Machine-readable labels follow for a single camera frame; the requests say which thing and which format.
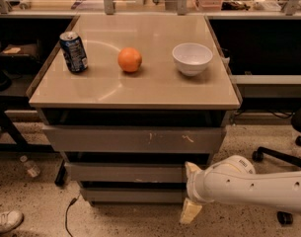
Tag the white ceramic bowl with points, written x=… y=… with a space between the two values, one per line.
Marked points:
x=191 y=58

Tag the black side table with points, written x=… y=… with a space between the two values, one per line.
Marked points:
x=14 y=98

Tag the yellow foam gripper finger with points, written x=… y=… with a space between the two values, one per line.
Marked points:
x=191 y=169
x=190 y=211

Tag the grey top drawer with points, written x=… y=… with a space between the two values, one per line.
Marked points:
x=82 y=138

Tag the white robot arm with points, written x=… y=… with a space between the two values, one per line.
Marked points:
x=235 y=181

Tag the orange fruit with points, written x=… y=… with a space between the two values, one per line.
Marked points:
x=129 y=59

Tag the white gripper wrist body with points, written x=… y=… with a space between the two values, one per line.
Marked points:
x=197 y=186

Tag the white sneaker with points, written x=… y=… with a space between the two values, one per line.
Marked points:
x=9 y=220

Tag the blue soda can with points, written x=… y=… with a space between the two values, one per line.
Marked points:
x=73 y=51

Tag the clear plastic bottle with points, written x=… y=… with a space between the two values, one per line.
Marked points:
x=31 y=167

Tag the grey drawer cabinet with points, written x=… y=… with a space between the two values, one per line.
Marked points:
x=156 y=95

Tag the grey drawer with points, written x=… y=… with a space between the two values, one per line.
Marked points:
x=133 y=196
x=94 y=172
x=82 y=138

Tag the grey bottom drawer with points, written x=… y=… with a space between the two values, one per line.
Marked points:
x=133 y=196

